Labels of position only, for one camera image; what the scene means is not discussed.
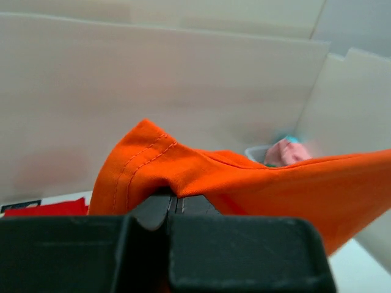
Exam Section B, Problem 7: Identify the pink t shirt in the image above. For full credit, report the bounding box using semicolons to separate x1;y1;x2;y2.
265;140;312;167

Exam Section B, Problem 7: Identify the orange t shirt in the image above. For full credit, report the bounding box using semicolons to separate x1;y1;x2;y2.
89;120;390;254

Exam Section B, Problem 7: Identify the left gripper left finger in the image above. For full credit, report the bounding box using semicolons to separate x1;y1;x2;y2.
133;187;171;231

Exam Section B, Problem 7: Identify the folded red t shirt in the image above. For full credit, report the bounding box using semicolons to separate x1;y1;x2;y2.
4;198;88;217

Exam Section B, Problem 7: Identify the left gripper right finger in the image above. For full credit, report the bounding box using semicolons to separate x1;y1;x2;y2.
170;195;221;218

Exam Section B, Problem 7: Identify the teal cloth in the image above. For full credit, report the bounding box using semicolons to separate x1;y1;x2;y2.
277;134;302;144

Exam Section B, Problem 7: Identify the white plastic basket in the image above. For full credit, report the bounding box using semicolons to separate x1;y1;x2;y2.
244;145;272;164

